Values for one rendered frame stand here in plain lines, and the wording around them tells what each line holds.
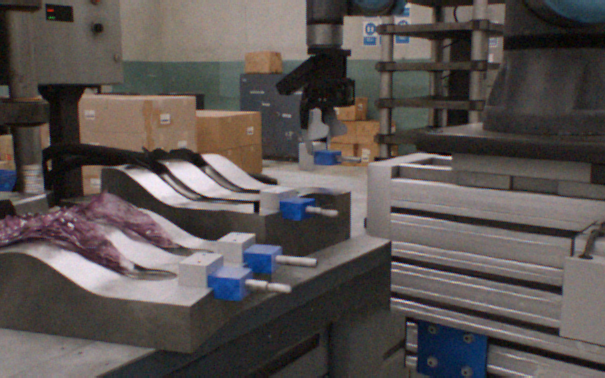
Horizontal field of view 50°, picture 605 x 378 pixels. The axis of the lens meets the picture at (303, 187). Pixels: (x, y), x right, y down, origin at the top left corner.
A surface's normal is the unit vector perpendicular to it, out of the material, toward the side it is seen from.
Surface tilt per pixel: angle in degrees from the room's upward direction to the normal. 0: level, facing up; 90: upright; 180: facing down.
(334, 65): 90
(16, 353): 0
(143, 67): 90
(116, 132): 96
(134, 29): 90
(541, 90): 73
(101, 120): 79
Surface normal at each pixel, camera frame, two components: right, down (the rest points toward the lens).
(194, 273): -0.29, 0.16
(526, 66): -0.76, -0.20
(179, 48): -0.54, 0.14
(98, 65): 0.83, 0.10
